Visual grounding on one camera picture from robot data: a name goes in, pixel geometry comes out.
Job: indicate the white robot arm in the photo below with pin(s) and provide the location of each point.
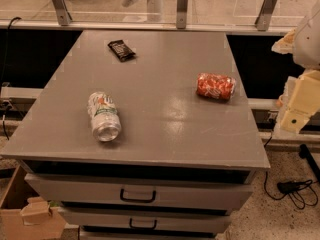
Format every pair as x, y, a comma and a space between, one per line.
303, 43

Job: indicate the left metal bracket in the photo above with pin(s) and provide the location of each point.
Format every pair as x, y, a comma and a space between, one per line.
63, 17

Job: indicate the metal bracket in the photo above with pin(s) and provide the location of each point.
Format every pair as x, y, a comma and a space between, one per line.
181, 16
63, 17
265, 14

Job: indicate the brown cardboard box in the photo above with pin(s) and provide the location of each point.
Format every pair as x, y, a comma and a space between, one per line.
27, 216

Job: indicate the middle grey drawer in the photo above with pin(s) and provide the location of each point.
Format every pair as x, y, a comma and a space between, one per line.
119, 219

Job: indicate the grey drawer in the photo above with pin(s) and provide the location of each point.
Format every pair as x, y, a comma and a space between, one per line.
96, 190
119, 219

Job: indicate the black snack packet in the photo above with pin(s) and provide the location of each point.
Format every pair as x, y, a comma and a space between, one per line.
121, 50

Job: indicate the grey drawer cabinet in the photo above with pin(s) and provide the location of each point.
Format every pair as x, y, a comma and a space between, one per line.
169, 132

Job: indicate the middle metal bracket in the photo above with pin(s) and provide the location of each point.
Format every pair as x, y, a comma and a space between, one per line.
181, 16

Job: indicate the black drawer handle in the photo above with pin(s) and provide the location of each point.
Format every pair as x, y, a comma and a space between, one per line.
143, 224
137, 197

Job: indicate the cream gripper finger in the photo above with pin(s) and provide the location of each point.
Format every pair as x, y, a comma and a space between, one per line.
304, 102
285, 44

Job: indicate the silver green soda can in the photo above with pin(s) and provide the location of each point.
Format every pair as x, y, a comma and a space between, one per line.
105, 122

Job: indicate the right metal bracket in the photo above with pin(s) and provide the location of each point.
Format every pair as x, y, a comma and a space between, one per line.
265, 14

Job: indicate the black middle drawer handle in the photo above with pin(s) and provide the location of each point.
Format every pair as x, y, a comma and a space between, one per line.
143, 224

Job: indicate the red coke can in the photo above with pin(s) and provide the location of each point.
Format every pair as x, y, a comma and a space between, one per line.
219, 87

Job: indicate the black top drawer handle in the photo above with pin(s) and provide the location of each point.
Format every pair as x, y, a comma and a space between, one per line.
137, 197

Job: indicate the top grey drawer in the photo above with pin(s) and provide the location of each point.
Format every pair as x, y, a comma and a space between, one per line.
96, 190

